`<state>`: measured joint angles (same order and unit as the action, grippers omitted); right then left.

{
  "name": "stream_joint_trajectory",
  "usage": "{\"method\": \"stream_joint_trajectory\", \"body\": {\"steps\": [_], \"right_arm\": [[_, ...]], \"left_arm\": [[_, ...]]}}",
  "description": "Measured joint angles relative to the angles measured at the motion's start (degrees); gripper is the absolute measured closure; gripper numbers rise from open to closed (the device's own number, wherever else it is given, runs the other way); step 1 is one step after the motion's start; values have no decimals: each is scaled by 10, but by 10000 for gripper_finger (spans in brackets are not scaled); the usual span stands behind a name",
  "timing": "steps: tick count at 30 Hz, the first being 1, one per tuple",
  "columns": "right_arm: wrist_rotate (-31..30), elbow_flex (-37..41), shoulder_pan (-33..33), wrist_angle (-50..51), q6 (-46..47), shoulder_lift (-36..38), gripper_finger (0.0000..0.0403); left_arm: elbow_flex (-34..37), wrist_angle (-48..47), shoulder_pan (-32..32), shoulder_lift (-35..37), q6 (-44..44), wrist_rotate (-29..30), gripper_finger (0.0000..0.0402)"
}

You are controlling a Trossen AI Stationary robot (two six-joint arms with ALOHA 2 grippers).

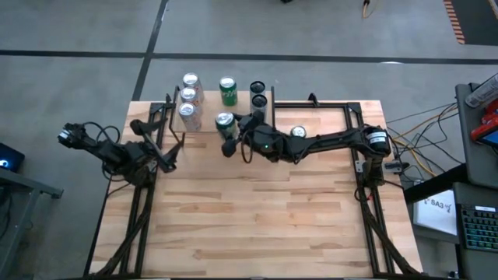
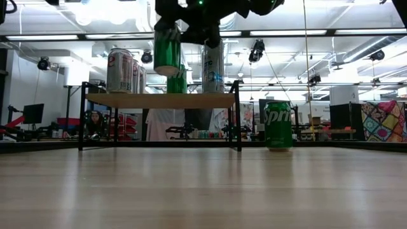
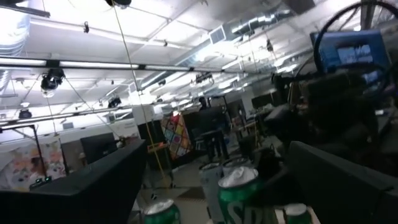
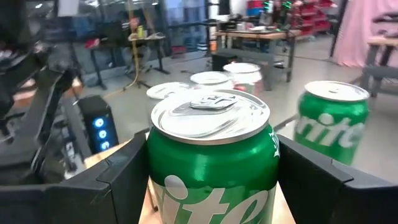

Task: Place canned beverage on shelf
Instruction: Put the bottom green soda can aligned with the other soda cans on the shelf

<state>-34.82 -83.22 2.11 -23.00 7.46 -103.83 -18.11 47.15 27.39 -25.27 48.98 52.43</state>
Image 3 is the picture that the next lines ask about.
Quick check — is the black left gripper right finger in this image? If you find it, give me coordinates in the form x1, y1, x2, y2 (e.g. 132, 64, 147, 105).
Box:
286, 140, 398, 224

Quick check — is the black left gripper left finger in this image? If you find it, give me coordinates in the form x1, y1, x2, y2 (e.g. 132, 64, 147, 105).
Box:
0, 139, 147, 224

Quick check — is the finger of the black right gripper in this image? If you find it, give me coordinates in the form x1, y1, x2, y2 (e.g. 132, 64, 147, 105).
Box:
254, 149, 294, 206

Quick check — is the green Sprite can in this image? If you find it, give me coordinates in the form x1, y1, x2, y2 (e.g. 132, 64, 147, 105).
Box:
217, 166, 279, 224
143, 198, 182, 224
283, 203, 313, 224

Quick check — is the tall silver Celsius can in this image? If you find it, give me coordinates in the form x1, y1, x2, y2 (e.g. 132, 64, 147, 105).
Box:
198, 162, 225, 223
222, 156, 254, 178

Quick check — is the black background monitor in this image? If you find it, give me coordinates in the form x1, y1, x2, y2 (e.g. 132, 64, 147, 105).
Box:
80, 133, 118, 164

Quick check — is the colourful poster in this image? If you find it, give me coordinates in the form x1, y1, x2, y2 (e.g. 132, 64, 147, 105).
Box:
0, 139, 66, 191

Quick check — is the black background stand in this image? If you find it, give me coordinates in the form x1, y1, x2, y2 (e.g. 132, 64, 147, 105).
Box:
0, 124, 48, 180

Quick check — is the blue screen monitor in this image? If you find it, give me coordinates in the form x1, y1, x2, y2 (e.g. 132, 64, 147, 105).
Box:
310, 29, 391, 75

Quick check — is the black background cabinet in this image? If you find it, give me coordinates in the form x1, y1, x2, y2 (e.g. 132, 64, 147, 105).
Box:
137, 119, 165, 147

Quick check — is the colourful patchwork cloth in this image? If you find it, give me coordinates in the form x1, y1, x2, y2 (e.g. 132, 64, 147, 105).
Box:
161, 113, 192, 158

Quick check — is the thin hanging cord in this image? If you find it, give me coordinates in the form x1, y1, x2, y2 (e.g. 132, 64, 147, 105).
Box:
112, 5, 167, 180

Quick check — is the black overhead frame beam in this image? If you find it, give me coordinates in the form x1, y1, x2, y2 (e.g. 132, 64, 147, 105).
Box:
0, 55, 243, 75

